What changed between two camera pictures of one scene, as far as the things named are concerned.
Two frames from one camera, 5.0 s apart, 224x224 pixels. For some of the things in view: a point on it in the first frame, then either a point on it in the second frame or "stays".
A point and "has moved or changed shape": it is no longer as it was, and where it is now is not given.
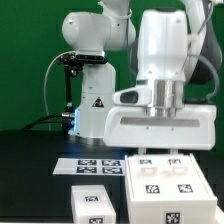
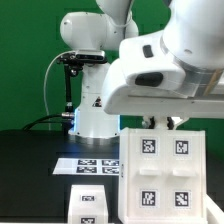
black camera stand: (69, 72) stays
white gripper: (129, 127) to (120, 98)
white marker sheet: (89, 166) stays
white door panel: (182, 179) has moved or changed shape
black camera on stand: (82, 57) stays
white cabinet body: (168, 189) has moved or changed shape
